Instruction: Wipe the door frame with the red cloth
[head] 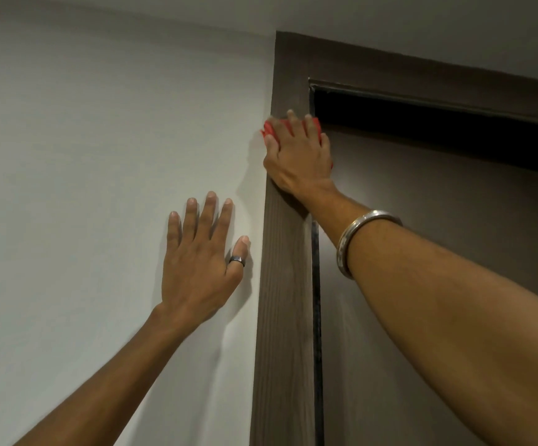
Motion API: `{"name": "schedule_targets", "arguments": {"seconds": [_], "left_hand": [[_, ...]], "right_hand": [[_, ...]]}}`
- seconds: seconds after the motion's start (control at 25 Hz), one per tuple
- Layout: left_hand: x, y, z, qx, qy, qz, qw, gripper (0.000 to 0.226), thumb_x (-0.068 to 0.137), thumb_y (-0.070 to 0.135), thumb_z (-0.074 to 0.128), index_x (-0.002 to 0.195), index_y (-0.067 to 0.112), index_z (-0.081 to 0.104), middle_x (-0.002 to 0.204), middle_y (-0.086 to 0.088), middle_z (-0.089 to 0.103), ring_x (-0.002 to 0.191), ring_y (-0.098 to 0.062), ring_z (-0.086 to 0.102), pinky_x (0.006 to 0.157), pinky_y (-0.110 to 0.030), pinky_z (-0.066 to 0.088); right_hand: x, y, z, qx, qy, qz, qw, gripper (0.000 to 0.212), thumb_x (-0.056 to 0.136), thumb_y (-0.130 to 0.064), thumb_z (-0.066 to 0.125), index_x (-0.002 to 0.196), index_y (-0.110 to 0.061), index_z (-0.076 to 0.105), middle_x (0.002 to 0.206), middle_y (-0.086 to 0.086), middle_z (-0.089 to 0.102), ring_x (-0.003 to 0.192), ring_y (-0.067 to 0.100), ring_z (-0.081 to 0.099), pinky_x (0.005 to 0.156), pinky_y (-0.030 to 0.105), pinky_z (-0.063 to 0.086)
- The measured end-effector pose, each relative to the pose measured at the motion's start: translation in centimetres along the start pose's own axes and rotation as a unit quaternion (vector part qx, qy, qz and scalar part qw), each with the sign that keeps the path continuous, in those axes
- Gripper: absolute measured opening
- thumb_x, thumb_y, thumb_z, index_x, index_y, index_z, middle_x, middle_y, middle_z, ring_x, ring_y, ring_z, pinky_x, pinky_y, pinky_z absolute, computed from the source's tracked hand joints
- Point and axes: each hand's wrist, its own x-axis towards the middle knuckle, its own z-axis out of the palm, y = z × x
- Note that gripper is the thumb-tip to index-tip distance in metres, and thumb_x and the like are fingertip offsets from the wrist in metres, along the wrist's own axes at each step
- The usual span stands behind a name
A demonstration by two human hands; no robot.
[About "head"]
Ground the person's left hand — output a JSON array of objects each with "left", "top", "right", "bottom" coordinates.
[{"left": 154, "top": 191, "right": 251, "bottom": 326}]

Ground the person's right hand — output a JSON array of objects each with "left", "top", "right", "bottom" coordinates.
[{"left": 262, "top": 109, "right": 339, "bottom": 203}]

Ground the red cleaning cloth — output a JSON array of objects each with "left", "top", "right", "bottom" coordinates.
[{"left": 260, "top": 116, "right": 335, "bottom": 170}]

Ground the person's left forearm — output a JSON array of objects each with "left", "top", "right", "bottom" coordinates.
[{"left": 12, "top": 305, "right": 205, "bottom": 446}]

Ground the person's right forearm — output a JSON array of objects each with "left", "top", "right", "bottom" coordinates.
[{"left": 296, "top": 180, "right": 538, "bottom": 446}]

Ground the brown door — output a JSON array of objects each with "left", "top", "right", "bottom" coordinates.
[{"left": 317, "top": 123, "right": 538, "bottom": 446}]

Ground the brown wooden door frame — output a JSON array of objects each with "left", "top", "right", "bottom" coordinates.
[{"left": 249, "top": 30, "right": 538, "bottom": 446}]

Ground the silver metal bracelet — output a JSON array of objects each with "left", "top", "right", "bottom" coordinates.
[{"left": 336, "top": 209, "right": 403, "bottom": 280}]

